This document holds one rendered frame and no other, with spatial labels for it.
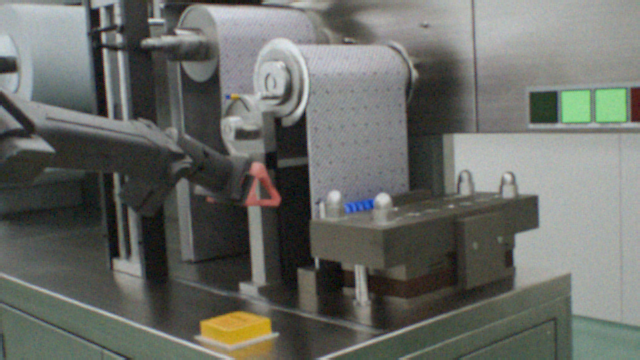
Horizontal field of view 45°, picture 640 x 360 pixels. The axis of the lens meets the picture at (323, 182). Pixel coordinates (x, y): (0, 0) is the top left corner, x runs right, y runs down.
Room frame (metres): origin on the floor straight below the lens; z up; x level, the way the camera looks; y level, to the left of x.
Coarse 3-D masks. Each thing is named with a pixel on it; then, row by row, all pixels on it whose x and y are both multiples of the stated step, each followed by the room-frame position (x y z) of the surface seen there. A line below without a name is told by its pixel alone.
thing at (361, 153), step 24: (312, 120) 1.29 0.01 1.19; (336, 120) 1.32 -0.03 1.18; (360, 120) 1.36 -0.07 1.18; (384, 120) 1.40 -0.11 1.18; (312, 144) 1.29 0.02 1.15; (336, 144) 1.32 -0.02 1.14; (360, 144) 1.36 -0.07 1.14; (384, 144) 1.40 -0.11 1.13; (312, 168) 1.28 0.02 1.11; (336, 168) 1.32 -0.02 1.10; (360, 168) 1.36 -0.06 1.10; (384, 168) 1.40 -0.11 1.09; (408, 168) 1.44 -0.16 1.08; (312, 192) 1.28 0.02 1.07; (360, 192) 1.35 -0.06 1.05; (384, 192) 1.39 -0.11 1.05; (312, 216) 1.28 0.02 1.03
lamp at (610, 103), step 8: (624, 88) 1.21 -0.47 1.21; (600, 96) 1.24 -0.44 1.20; (608, 96) 1.23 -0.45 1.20; (616, 96) 1.22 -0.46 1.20; (624, 96) 1.21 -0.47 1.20; (600, 104) 1.24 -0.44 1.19; (608, 104) 1.23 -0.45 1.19; (616, 104) 1.22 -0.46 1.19; (624, 104) 1.21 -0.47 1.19; (600, 112) 1.24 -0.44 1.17; (608, 112) 1.23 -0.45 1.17; (616, 112) 1.22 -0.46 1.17; (624, 112) 1.21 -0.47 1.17; (600, 120) 1.24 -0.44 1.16; (608, 120) 1.23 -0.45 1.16; (616, 120) 1.22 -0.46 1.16; (624, 120) 1.21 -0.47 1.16
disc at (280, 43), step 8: (272, 40) 1.34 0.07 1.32; (280, 40) 1.32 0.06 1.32; (288, 40) 1.31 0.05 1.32; (264, 48) 1.35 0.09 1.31; (272, 48) 1.34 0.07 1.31; (280, 48) 1.32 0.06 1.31; (288, 48) 1.31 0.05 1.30; (296, 48) 1.29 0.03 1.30; (296, 56) 1.29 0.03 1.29; (304, 56) 1.28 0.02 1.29; (256, 64) 1.37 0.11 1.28; (304, 64) 1.28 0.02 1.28; (304, 72) 1.28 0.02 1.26; (304, 80) 1.28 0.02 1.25; (304, 88) 1.28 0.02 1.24; (304, 96) 1.28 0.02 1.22; (304, 104) 1.28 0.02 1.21; (296, 112) 1.30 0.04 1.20; (280, 120) 1.33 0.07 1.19; (288, 120) 1.31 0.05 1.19; (296, 120) 1.30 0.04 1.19
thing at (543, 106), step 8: (536, 96) 1.32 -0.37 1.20; (544, 96) 1.31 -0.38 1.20; (552, 96) 1.30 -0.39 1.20; (536, 104) 1.32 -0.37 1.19; (544, 104) 1.31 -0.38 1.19; (552, 104) 1.30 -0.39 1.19; (536, 112) 1.32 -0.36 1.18; (544, 112) 1.31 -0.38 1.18; (552, 112) 1.30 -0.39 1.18; (536, 120) 1.32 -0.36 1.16; (544, 120) 1.31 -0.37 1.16; (552, 120) 1.30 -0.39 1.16
